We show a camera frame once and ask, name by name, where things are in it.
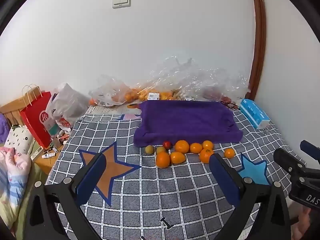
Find purple towel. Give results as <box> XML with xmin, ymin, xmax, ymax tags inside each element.
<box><xmin>133</xmin><ymin>100</ymin><xmax>243</xmax><ymax>147</ymax></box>

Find person's right hand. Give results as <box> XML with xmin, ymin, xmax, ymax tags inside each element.
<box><xmin>291</xmin><ymin>206</ymin><xmax>313</xmax><ymax>240</ymax></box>

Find red paper bag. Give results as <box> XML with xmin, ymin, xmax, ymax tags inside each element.
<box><xmin>19</xmin><ymin>84</ymin><xmax>54</xmax><ymax>149</ymax></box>

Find blue tissue pack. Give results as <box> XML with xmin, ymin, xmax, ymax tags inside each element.
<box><xmin>239</xmin><ymin>99</ymin><xmax>270</xmax><ymax>130</ymax></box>

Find white light switch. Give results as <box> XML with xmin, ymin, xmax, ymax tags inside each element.
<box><xmin>112</xmin><ymin>0</ymin><xmax>131</xmax><ymax>9</ymax></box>

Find purple cloth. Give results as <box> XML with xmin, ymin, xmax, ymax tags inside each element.
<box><xmin>0</xmin><ymin>114</ymin><xmax>10</xmax><ymax>144</ymax></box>

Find bagged oranges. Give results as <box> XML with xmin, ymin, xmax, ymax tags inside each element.
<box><xmin>89</xmin><ymin>91</ymin><xmax>139</xmax><ymax>106</ymax></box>
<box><xmin>137</xmin><ymin>87</ymin><xmax>179</xmax><ymax>101</ymax></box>

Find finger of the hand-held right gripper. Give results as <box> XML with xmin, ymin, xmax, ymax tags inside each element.
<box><xmin>300</xmin><ymin>141</ymin><xmax>320</xmax><ymax>162</ymax></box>
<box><xmin>274</xmin><ymin>149</ymin><xmax>307</xmax><ymax>174</ymax></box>

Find white plastic bag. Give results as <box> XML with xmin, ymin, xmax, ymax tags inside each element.
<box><xmin>46</xmin><ymin>83</ymin><xmax>90</xmax><ymax>133</ymax></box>

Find brown wooden door frame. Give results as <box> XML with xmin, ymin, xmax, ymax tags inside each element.
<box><xmin>249</xmin><ymin>0</ymin><xmax>267</xmax><ymax>100</ymax></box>

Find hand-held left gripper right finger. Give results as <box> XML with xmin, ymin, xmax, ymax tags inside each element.
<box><xmin>209</xmin><ymin>153</ymin><xmax>292</xmax><ymax>240</ymax></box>

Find pastel striped quilt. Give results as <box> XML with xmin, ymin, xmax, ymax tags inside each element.
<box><xmin>0</xmin><ymin>146</ymin><xmax>32</xmax><ymax>228</ymax></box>

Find printed bed sheet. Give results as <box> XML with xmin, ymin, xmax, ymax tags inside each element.
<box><xmin>86</xmin><ymin>102</ymin><xmax>143</xmax><ymax>121</ymax></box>

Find thin black cable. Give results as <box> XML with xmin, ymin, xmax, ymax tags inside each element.
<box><xmin>220</xmin><ymin>100</ymin><xmax>240</xmax><ymax>110</ymax></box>

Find wooden nightstand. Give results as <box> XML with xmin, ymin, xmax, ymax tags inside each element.
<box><xmin>32</xmin><ymin>135</ymin><xmax>68</xmax><ymax>175</ymax></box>

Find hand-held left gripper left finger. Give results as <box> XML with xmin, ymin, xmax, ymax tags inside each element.
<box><xmin>25</xmin><ymin>152</ymin><xmax>108</xmax><ymax>240</ymax></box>

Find bagged red tomatoes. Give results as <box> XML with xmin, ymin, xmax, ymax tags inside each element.
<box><xmin>202</xmin><ymin>87</ymin><xmax>235</xmax><ymax>104</ymax></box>

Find wooden headboard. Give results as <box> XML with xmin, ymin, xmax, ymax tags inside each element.
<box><xmin>0</xmin><ymin>96</ymin><xmax>28</xmax><ymax>128</ymax></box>

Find grey checked star blanket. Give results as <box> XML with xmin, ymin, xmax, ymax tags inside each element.
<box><xmin>45</xmin><ymin>114</ymin><xmax>300</xmax><ymax>240</ymax></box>

